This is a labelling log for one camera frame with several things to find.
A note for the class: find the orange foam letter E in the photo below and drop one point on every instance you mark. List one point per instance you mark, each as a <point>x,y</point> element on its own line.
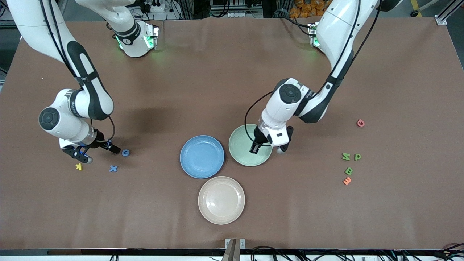
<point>347,180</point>

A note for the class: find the green foam letter P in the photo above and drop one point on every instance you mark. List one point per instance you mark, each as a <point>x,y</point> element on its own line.
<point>357,157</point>

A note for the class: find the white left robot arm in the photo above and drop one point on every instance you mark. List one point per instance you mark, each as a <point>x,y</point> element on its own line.
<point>286,108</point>

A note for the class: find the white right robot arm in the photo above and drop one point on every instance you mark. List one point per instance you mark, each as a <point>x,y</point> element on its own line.
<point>65,123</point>

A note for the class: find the blue plate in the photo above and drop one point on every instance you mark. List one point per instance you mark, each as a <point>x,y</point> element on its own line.
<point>202,156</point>

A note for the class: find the long white socket strip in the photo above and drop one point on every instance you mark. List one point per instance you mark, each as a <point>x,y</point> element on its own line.
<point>243,14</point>

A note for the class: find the aluminium frame corner profile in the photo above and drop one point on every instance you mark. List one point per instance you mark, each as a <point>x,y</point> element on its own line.
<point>441,20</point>

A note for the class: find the blue foam letter X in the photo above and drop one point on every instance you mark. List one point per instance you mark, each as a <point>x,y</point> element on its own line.
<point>113,168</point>

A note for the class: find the green foam letter B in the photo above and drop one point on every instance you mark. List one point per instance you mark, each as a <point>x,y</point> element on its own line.
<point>348,170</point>

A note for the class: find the aluminium camera pole with bracket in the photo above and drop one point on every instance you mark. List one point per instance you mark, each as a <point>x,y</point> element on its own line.
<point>232,252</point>

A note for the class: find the beige plate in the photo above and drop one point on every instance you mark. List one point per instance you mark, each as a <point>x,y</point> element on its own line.
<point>221,200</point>

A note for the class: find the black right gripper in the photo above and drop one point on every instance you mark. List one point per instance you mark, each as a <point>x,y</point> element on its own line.
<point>102,144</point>

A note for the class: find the green foam letter N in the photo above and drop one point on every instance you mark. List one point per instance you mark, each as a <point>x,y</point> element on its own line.
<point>346,156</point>

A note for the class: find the white power strip with plugs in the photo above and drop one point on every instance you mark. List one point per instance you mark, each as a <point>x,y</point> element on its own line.
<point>157,6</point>

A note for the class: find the pink-red foam letter G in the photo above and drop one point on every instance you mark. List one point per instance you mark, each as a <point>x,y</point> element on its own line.
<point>360,123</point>

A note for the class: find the bag of orange fruit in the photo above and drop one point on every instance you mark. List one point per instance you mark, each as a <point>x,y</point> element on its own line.
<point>304,9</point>

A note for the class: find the blue foam letter G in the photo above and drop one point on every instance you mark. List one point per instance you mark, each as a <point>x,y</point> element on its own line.
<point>125,152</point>

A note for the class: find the yellow foam letter K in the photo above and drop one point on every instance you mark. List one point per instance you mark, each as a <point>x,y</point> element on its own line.
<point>78,167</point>

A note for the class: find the green plate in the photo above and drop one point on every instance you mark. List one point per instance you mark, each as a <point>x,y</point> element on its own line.
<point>243,156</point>

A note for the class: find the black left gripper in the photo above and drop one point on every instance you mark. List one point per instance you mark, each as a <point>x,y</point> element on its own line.
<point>258,139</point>

